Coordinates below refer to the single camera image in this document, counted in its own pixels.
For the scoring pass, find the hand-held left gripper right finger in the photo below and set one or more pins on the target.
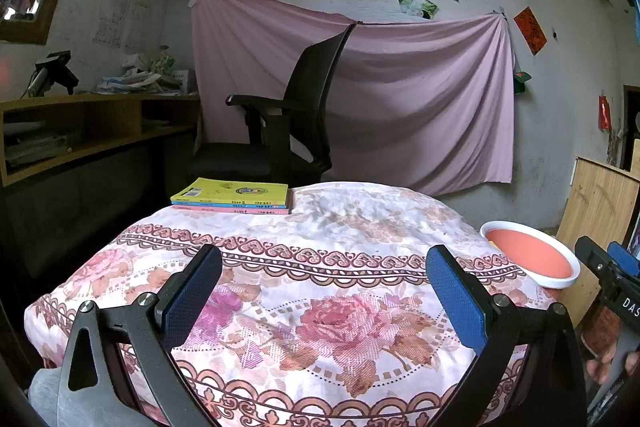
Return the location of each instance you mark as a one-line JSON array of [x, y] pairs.
[[457, 302]]

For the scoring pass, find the pink hanging cloth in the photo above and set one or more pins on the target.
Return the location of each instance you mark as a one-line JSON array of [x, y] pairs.
[[415, 97]]

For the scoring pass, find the white wall paper sheet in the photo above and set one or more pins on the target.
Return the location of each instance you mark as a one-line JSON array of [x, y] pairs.
[[138, 24]]

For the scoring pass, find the wooden desk with shelves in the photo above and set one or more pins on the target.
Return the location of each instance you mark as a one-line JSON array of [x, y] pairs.
[[100, 147]]

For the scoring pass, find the green cap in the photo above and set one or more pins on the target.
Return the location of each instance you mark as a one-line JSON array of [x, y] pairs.
[[522, 80]]

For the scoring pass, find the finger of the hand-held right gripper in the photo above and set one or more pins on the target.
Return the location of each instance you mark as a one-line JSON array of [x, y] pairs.
[[625, 259], [597, 257]]

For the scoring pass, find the floral pink tablecloth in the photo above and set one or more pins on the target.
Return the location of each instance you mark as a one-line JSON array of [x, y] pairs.
[[320, 297]]

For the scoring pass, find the red hanging ornament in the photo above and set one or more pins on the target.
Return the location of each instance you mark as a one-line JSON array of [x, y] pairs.
[[605, 112]]

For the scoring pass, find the red paper sign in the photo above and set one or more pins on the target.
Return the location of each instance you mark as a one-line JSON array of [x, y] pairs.
[[529, 30]]

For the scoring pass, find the pile of loose papers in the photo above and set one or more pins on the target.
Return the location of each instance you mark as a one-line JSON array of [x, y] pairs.
[[132, 82]]

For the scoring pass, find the white box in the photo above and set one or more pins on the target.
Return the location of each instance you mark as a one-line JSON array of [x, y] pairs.
[[185, 82]]

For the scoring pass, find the pink basin with white rim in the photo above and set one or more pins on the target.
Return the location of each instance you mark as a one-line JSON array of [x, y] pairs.
[[530, 252]]

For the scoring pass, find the green plastic bag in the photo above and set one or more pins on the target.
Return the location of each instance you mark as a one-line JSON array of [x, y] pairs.
[[162, 63]]

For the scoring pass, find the grey cloth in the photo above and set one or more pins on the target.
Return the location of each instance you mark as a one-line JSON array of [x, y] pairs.
[[45, 399]]

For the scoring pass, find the black desk clamp device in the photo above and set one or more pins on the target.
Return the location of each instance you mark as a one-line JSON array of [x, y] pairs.
[[55, 69]]

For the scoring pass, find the stack of papers in shelf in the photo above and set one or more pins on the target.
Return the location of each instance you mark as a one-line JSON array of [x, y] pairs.
[[37, 149]]

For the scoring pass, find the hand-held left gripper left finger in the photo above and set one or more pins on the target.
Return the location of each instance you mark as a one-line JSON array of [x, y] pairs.
[[192, 297]]

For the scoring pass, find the white wall calendar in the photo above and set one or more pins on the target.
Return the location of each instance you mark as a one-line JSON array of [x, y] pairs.
[[111, 17]]

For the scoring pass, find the person's right hand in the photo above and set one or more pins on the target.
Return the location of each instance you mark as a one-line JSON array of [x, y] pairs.
[[601, 368]]

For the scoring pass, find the wooden board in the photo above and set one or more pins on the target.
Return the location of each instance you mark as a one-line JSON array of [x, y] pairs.
[[595, 207]]

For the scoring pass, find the black office chair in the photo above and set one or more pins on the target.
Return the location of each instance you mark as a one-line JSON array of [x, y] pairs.
[[307, 107]]

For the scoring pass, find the yellow book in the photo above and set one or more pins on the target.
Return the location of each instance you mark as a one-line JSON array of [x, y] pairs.
[[230, 189]]

